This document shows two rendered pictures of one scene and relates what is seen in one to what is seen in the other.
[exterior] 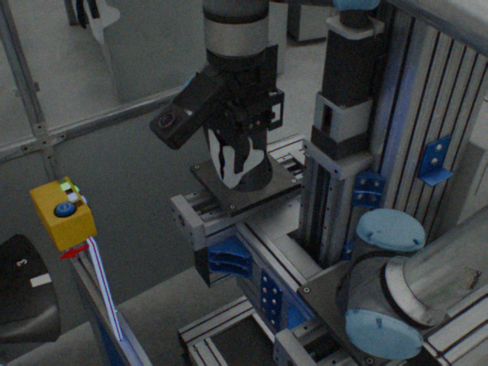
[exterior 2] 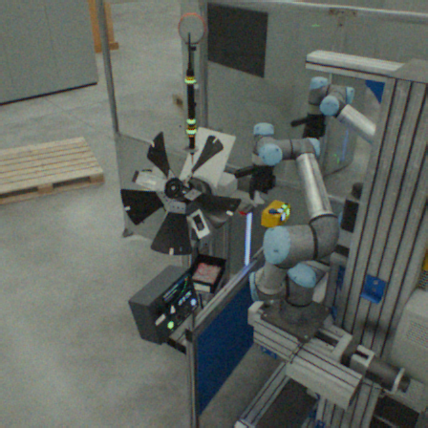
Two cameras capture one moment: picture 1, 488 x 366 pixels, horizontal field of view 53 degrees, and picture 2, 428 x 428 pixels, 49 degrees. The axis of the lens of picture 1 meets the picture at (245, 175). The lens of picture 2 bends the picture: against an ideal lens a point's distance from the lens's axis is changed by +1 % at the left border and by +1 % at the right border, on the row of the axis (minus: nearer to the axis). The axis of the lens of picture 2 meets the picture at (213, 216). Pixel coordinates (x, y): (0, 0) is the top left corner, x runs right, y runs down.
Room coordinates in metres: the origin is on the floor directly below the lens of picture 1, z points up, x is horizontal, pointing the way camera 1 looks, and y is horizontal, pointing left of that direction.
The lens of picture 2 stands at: (-0.21, -1.45, 2.46)
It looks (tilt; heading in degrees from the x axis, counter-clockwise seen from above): 33 degrees down; 69
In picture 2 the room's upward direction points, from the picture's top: straight up
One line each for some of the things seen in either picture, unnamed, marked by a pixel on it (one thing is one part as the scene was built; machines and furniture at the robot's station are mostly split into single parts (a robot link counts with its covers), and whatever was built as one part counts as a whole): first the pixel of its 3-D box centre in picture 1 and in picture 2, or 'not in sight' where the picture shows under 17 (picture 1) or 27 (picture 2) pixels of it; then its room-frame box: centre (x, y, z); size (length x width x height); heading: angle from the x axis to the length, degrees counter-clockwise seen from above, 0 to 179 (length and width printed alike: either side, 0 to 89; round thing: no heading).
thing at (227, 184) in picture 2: not in sight; (221, 184); (0.81, 1.07, 0.92); 0.17 x 0.16 x 0.11; 36
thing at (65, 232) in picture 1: (64, 214); (275, 215); (0.90, 0.46, 1.02); 0.16 x 0.10 x 0.11; 36
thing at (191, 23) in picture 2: not in sight; (191, 28); (0.69, 1.26, 1.88); 0.16 x 0.07 x 0.16; 161
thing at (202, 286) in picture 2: not in sight; (205, 272); (0.42, 0.33, 0.85); 0.22 x 0.17 x 0.07; 50
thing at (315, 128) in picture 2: not in sight; (314, 124); (0.96, 0.29, 1.62); 0.09 x 0.08 x 0.12; 125
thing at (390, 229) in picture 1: (386, 249); (298, 282); (0.61, -0.26, 1.20); 0.13 x 0.12 x 0.14; 166
